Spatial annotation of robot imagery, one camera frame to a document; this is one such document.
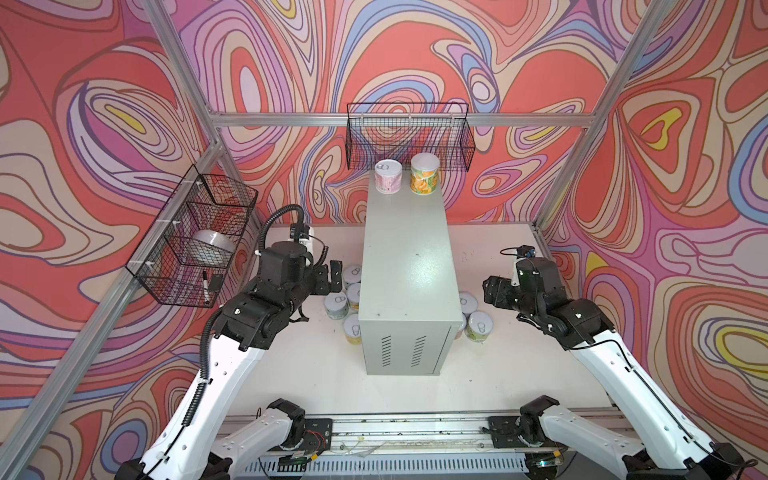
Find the green labelled can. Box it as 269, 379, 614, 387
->
465, 311, 494, 342

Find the pink labelled can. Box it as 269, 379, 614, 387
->
374, 159, 403, 194

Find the orange green lidded can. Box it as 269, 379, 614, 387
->
410, 152, 440, 196

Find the orange red labelled can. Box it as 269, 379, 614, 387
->
455, 316, 468, 340

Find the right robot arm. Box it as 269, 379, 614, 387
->
482, 255, 757, 479

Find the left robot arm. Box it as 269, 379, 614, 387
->
115, 204, 342, 479

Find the grey metal cabinet counter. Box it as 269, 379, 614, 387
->
359, 186, 464, 376

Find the grey can far left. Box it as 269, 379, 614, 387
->
342, 264, 362, 289

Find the yellow can near cabinet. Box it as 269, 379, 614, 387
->
346, 283, 361, 311

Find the teal can left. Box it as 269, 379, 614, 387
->
324, 292, 349, 321

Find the yellow can front left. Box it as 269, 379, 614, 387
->
343, 314, 362, 345

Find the white grey can right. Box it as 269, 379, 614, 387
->
459, 291, 479, 318

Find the black marker pen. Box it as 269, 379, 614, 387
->
201, 270, 211, 305

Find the white tape roll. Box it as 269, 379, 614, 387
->
193, 229, 236, 253

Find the green circuit board right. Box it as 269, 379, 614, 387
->
525, 451, 564, 470

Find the green circuit board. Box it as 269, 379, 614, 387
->
525, 451, 564, 470
277, 453, 319, 472

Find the green circuit board left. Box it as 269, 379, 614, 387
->
277, 453, 319, 472

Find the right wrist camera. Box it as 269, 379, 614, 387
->
515, 245, 536, 259

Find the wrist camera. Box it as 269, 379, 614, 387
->
515, 245, 536, 259
273, 222, 320, 260

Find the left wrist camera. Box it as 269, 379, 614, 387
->
273, 222, 320, 260

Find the black wire basket left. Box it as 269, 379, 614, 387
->
125, 166, 258, 308

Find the black wire basket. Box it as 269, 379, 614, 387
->
345, 100, 476, 172
125, 166, 258, 308

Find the black wire basket rear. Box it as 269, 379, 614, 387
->
345, 100, 476, 172

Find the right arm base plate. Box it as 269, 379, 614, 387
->
487, 415, 544, 449

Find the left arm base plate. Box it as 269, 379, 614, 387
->
268, 417, 333, 455

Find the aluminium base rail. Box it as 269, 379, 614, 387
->
170, 410, 655, 457

